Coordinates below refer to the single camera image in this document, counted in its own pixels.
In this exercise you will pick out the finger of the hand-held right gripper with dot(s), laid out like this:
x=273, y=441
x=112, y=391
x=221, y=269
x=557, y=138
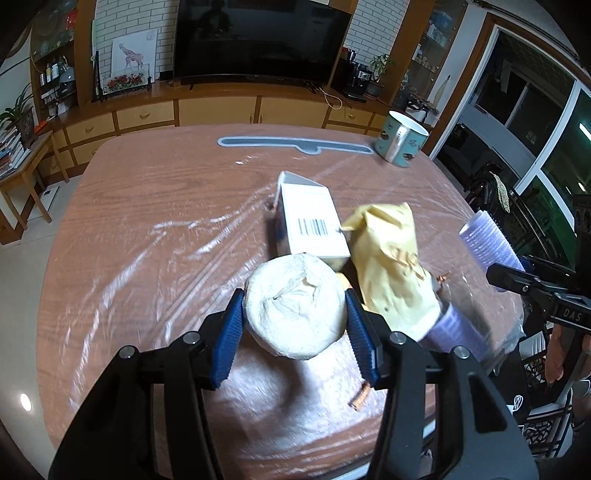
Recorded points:
x=549, y=270
x=517, y=281

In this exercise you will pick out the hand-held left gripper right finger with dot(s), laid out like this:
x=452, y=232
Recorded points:
x=362, y=341

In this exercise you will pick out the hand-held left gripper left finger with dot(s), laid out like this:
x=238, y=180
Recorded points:
x=228, y=337

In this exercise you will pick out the purple hair roller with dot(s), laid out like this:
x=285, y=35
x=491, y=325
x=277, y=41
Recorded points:
x=452, y=330
x=485, y=244

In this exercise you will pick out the white paper roll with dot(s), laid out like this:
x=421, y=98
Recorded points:
x=295, y=304

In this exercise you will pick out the person's right hand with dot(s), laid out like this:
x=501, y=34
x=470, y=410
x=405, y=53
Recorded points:
x=556, y=350

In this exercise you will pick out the copper spring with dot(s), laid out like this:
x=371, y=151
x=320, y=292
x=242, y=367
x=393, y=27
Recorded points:
x=359, y=398
x=443, y=279

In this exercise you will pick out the yellow paper bag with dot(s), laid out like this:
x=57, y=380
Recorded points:
x=392, y=258

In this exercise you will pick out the beige beaded cloth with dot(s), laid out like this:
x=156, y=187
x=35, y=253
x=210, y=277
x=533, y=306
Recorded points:
x=502, y=194

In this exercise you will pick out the dark wooden chair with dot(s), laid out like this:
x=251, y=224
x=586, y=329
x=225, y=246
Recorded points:
x=485, y=189

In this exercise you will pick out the white barcode carton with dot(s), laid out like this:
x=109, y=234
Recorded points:
x=309, y=217

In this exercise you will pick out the teal butterfly mug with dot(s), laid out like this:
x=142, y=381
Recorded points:
x=397, y=143

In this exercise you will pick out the grey flat strip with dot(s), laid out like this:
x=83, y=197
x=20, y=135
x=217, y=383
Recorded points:
x=258, y=142

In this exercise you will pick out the dark carved ornament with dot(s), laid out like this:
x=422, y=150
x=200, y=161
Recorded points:
x=421, y=107

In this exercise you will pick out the wooden television cabinet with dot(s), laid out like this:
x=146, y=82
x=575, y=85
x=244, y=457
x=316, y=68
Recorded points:
x=217, y=110

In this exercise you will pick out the glass door display cabinet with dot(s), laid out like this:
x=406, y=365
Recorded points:
x=431, y=46

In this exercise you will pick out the potted green plant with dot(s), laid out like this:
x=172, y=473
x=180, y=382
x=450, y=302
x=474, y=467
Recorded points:
x=381, y=69

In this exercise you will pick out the black coffee machine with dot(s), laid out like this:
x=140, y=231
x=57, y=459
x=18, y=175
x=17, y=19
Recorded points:
x=360, y=81

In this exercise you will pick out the small wooden side table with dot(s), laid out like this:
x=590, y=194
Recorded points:
x=23, y=173

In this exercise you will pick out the red flower picture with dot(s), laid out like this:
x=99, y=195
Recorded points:
x=124, y=82

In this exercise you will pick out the stack of books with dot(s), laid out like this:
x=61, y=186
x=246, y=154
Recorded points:
x=11, y=152

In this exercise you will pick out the giraffe drawing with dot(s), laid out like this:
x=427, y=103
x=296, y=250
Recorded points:
x=134, y=55

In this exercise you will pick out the long leaf potted plant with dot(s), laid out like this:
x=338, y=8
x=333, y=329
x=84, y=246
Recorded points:
x=23, y=122

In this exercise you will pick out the black flat television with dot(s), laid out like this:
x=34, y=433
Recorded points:
x=258, y=37

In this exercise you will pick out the wooden display shelf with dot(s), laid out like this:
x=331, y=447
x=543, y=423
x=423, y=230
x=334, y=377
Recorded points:
x=57, y=69

